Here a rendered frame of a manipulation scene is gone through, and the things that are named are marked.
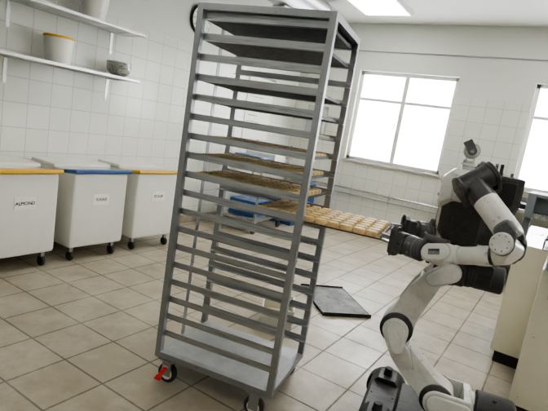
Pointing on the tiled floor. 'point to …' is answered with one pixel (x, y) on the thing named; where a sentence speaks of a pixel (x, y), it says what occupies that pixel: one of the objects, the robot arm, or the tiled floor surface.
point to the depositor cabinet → (519, 300)
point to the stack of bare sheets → (337, 302)
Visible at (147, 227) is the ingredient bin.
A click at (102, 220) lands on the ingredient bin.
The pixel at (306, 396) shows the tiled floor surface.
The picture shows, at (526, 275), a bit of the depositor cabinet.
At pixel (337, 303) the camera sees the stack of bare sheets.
